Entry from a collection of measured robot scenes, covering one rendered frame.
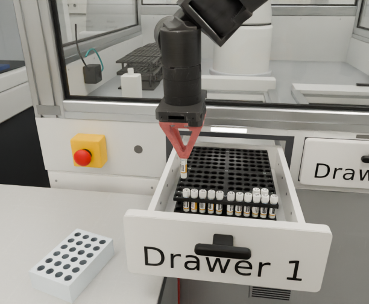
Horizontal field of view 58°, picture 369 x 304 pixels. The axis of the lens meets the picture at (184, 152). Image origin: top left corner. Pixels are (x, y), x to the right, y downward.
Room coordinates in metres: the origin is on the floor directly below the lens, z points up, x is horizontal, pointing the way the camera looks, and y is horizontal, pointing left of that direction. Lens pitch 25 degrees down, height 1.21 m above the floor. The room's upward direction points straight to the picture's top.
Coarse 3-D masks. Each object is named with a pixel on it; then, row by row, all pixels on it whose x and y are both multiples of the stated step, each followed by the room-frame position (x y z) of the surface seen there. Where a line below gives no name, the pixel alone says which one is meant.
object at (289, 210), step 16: (208, 144) 0.73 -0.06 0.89; (224, 144) 0.73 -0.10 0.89; (240, 144) 0.73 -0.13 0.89; (256, 144) 0.73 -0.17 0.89; (176, 160) 0.68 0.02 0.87; (272, 160) 0.71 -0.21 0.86; (176, 176) 0.68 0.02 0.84; (288, 176) 0.57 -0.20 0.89; (160, 192) 0.51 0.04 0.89; (272, 192) 0.61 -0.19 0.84; (288, 192) 0.52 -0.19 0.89; (160, 208) 0.51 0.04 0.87; (288, 208) 0.50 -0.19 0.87
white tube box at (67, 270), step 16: (64, 240) 0.50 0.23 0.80; (80, 240) 0.50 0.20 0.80; (96, 240) 0.51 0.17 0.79; (112, 240) 0.50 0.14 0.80; (48, 256) 0.46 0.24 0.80; (64, 256) 0.46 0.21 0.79; (80, 256) 0.46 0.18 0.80; (96, 256) 0.46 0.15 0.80; (112, 256) 0.50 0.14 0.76; (32, 272) 0.42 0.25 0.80; (48, 272) 0.43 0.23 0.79; (64, 272) 0.42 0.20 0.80; (80, 272) 0.42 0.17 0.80; (96, 272) 0.45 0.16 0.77; (48, 288) 0.41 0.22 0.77; (64, 288) 0.39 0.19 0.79; (80, 288) 0.41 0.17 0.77
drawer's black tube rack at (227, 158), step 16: (192, 160) 0.63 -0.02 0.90; (208, 160) 0.63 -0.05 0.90; (224, 160) 0.64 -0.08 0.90; (240, 160) 0.63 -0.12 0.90; (256, 160) 0.63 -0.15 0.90; (192, 176) 0.57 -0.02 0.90; (208, 176) 0.57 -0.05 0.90; (224, 176) 0.56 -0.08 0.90; (240, 176) 0.56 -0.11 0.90; (256, 176) 0.56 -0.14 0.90; (272, 176) 0.56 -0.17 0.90; (224, 192) 0.50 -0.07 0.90; (176, 208) 0.50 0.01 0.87; (224, 208) 0.49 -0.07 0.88
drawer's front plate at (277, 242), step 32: (128, 224) 0.40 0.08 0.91; (160, 224) 0.39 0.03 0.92; (192, 224) 0.38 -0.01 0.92; (224, 224) 0.38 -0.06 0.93; (256, 224) 0.38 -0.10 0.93; (288, 224) 0.38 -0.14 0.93; (320, 224) 0.38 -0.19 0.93; (128, 256) 0.40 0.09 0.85; (160, 256) 0.39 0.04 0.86; (256, 256) 0.37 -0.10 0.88; (288, 256) 0.37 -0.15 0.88; (320, 256) 0.36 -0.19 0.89; (288, 288) 0.36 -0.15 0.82
